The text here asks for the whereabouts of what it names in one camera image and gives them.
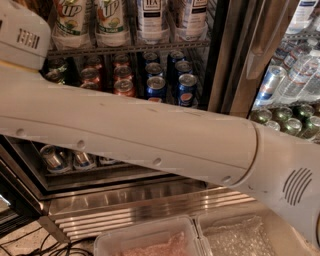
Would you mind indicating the left white tea bottle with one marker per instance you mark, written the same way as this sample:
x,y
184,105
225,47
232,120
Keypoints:
x,y
151,21

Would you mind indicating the left 7up bottle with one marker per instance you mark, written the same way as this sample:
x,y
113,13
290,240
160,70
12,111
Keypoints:
x,y
71,29

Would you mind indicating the front left Coca-Cola can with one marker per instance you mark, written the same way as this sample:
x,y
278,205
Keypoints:
x,y
90,86

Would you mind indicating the coca-cola can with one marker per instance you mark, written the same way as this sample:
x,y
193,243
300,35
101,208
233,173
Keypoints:
x,y
90,86
124,87

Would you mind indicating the right 7up bottle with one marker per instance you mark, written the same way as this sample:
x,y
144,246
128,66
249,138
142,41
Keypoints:
x,y
111,23

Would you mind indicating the right white tea bottle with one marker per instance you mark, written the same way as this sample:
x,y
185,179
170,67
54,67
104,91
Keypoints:
x,y
190,17

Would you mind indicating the front left Red Bull can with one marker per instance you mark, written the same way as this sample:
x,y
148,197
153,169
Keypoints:
x,y
54,161

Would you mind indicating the front right Red Bull can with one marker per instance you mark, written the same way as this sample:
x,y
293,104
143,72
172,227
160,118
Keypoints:
x,y
107,161

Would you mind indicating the pepsi can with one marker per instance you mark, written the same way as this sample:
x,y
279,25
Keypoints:
x,y
186,89
156,89

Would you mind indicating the steel fridge door frame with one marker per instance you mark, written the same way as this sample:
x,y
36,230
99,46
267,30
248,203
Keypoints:
x,y
244,37

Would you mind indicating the front right Coca-Cola can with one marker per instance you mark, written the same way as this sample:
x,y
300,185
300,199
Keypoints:
x,y
124,87

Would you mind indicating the front middle Red Bull can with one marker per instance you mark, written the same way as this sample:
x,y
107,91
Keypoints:
x,y
83,161

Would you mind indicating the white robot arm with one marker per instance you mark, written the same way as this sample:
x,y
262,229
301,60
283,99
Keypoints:
x,y
279,170

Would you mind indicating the Red Bull can behind glass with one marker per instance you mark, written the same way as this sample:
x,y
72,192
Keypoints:
x,y
272,79

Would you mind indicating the clear plastic bin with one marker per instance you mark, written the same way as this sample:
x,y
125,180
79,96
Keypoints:
x,y
173,236
249,229

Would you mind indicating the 7up bottle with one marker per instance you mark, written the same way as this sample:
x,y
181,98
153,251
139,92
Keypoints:
x,y
71,29
111,23

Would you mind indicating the right clear plastic bin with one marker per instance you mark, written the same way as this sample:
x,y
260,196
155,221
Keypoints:
x,y
249,229

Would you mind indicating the white tea bottle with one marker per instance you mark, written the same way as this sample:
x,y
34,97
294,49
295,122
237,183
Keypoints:
x,y
151,21
190,17

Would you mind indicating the left clear plastic bin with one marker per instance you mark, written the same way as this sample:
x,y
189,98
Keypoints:
x,y
173,236

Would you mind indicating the front right Pepsi can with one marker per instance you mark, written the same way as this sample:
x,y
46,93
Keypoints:
x,y
186,89

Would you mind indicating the front left Pepsi can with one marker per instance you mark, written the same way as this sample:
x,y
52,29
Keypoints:
x,y
156,89

